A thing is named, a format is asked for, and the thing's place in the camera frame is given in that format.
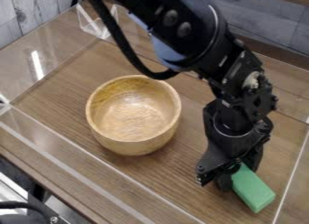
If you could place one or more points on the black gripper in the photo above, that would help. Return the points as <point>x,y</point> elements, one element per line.
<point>236,142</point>

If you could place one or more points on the green rectangular block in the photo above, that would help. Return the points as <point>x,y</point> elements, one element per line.
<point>252,189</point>

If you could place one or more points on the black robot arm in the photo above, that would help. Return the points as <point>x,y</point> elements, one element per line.
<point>193,41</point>

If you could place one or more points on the round wooden bowl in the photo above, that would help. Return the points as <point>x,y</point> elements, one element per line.
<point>133,113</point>

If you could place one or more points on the black metal table frame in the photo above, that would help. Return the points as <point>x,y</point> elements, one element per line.
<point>27,203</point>

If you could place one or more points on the clear acrylic corner bracket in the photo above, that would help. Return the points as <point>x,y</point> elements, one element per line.
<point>91,26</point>

